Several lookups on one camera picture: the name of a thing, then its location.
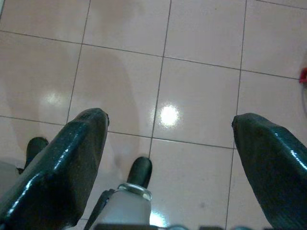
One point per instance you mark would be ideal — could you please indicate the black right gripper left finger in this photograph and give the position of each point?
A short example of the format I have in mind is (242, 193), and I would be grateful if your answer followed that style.
(62, 172)

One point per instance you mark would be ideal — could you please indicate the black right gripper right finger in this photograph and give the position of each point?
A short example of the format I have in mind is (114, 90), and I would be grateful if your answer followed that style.
(275, 167)

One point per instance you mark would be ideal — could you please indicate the black left robot foot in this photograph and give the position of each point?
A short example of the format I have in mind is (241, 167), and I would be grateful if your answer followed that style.
(34, 147)

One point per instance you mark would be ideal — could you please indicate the black robot foot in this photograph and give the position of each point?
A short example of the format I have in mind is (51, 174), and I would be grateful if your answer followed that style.
(34, 147)
(139, 171)

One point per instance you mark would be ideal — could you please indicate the silver right robot leg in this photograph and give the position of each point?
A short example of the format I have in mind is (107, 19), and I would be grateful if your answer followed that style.
(127, 206)

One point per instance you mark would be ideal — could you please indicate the black right robot foot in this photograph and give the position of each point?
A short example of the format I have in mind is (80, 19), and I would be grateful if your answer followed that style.
(139, 171)

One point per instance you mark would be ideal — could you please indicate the red plastic object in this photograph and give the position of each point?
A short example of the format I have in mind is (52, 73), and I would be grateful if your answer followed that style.
(303, 75)

